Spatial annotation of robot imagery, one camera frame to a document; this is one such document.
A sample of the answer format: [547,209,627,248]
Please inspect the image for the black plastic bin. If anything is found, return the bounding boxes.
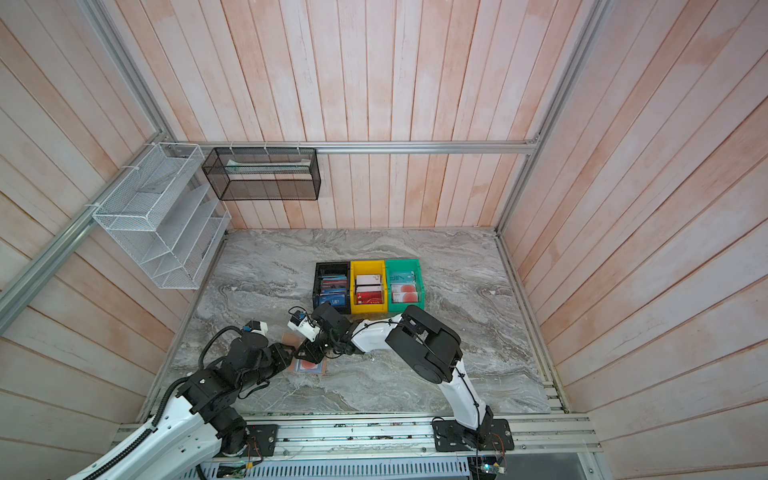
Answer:
[312,261,351,315]

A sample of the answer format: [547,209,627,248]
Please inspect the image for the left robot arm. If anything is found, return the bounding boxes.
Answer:
[71,323,295,479]

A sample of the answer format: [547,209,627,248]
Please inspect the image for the yellow plastic bin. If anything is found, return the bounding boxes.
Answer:
[350,260,388,314]

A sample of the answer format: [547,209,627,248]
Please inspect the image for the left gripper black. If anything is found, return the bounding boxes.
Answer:
[238,341,298,391]

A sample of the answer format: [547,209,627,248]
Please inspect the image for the green plastic bin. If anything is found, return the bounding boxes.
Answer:
[385,258,425,313]

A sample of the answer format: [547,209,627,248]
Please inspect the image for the white wire mesh shelf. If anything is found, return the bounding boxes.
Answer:
[94,143,231,290]

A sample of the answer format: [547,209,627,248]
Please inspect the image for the clear cards with red circles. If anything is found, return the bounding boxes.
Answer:
[390,271,420,303]

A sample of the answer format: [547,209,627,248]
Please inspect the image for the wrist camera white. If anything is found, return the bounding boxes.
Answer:
[243,320,268,336]
[288,306,320,342]

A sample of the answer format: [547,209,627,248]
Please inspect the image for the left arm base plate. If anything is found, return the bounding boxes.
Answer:
[220,424,278,458]

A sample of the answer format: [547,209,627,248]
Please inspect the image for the aluminium front rail frame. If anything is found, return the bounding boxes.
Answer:
[174,414,611,479]

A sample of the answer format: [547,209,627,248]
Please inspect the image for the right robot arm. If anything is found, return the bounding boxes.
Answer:
[288,302,499,452]

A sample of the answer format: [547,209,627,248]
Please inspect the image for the tan leather card holder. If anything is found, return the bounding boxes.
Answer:
[282,332,327,376]

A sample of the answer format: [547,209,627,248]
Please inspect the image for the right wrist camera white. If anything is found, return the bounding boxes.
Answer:
[288,306,320,342]

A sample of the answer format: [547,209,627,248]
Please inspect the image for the red and white cards stack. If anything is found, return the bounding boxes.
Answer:
[354,274,384,305]

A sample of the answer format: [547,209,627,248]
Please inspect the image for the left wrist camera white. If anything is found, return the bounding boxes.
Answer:
[243,320,268,336]

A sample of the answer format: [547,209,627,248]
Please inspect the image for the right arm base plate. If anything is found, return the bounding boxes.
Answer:
[431,417,515,453]

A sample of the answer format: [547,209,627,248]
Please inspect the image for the black wire mesh basket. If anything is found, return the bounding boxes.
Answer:
[202,146,322,201]

